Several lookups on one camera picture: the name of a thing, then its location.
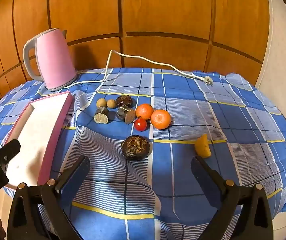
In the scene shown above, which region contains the cut taro piece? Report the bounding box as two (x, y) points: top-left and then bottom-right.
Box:
(94, 107), (110, 125)

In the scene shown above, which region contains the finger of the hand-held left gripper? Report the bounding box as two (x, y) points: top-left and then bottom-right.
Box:
(0, 139), (21, 173)

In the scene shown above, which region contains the white power cord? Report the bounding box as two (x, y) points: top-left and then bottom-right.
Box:
(64, 49), (214, 89)

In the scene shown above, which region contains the yellow mango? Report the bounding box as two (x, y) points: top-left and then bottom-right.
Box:
(194, 134), (212, 158)

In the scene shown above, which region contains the small orange tangerine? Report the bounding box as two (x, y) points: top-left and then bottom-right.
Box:
(135, 103), (154, 120)
(150, 109), (171, 130)

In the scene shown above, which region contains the wooden wardrobe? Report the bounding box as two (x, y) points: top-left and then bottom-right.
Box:
(0, 0), (271, 98)

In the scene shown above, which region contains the dark sugarcane piece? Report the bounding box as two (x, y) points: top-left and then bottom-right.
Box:
(116, 106), (136, 124)

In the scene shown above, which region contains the pink cardboard box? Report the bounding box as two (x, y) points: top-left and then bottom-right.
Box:
(5, 92), (73, 190)

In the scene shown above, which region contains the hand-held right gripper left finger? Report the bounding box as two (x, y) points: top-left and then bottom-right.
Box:
(6, 155), (91, 240)

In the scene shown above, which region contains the blue plaid tablecloth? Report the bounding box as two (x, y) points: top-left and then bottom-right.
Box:
(0, 67), (286, 240)

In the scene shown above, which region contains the pink electric kettle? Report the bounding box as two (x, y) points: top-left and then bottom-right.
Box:
(23, 28), (78, 92)

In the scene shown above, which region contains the dark water chestnut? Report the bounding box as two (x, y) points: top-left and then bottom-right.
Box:
(121, 135), (150, 160)
(116, 95), (135, 108)

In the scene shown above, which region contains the red cherry tomato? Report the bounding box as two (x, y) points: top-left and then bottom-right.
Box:
(134, 118), (148, 132)

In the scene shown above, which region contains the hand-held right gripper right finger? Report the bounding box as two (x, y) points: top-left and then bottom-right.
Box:
(191, 155), (273, 240)

